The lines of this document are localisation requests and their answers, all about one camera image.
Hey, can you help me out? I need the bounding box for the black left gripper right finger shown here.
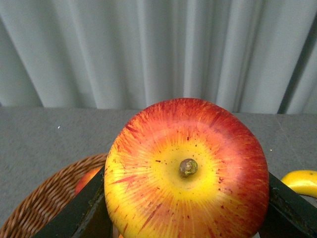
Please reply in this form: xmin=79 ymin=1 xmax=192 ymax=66
xmin=259 ymin=173 xmax=317 ymax=238

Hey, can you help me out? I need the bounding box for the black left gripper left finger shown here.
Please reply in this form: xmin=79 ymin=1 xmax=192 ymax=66
xmin=34 ymin=167 xmax=109 ymax=238

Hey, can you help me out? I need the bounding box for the yellow banana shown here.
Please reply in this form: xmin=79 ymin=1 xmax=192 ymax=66
xmin=281 ymin=170 xmax=317 ymax=198

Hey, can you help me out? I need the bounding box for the red yellow apple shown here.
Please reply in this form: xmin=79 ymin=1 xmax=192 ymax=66
xmin=104 ymin=98 xmax=269 ymax=238

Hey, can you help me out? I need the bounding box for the brown wicker basket left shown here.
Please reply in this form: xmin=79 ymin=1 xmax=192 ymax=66
xmin=0 ymin=153 xmax=107 ymax=238

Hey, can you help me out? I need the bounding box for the red apple in basket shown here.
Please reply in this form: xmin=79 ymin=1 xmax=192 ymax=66
xmin=74 ymin=167 xmax=102 ymax=196

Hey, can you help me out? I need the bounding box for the grey-white curtain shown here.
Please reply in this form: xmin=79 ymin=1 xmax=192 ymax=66
xmin=0 ymin=0 xmax=317 ymax=114

